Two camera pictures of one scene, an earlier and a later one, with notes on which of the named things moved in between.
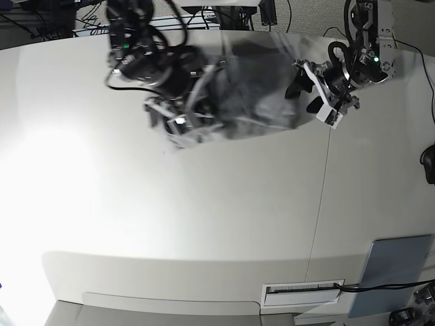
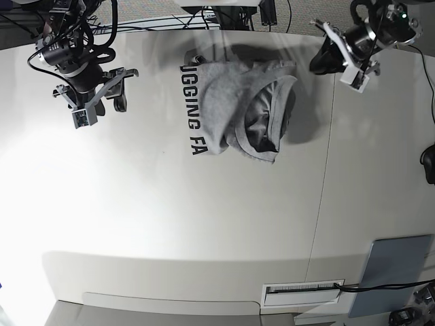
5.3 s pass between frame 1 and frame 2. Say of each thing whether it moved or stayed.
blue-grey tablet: stayed
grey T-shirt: moved
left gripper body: moved
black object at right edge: stayed
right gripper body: moved
